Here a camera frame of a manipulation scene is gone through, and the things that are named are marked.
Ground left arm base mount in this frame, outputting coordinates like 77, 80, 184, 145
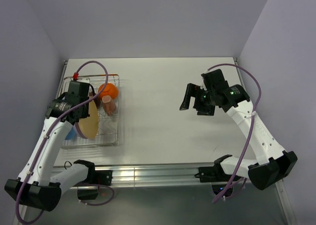
77, 170, 113, 201

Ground blue plate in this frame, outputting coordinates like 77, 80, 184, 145
65, 128, 77, 140

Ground wire dish rack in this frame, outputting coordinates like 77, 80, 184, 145
58, 74, 120, 149

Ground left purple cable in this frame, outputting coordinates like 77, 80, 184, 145
15, 60, 116, 223

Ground orange bowl white inside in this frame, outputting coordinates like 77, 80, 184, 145
98, 83, 119, 100

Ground beige yellow plate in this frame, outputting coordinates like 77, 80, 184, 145
78, 100, 99, 139

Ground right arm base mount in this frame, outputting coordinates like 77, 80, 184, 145
194, 166, 231, 195

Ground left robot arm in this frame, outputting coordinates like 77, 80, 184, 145
4, 81, 96, 211

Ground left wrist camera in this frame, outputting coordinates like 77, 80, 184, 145
73, 72, 79, 81

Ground purple plate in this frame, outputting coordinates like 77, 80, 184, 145
74, 123, 87, 139

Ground pink mug white inside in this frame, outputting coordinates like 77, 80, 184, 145
102, 95, 117, 116

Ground aluminium frame rail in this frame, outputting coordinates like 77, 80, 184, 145
14, 160, 284, 191

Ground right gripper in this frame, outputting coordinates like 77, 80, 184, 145
180, 83, 216, 116

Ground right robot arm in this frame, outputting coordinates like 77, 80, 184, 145
180, 69, 298, 190

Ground brown mug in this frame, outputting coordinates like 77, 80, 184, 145
89, 91, 101, 109

